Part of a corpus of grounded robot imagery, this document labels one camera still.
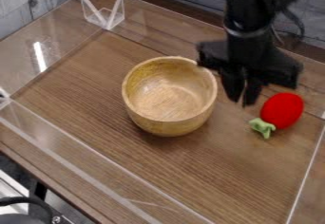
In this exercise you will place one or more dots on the clear acrylic tray walls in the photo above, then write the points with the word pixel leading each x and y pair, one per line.
pixel 66 129

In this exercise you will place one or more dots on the black metal table frame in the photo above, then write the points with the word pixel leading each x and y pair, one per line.
pixel 50 209

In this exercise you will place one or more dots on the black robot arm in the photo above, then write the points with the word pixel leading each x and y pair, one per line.
pixel 249 19

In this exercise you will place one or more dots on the red plush strawberry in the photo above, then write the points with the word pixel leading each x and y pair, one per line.
pixel 280 113

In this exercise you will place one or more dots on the wooden bowl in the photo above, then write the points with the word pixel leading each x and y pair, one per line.
pixel 169 93

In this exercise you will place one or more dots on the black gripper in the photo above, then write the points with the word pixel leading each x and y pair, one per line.
pixel 256 57

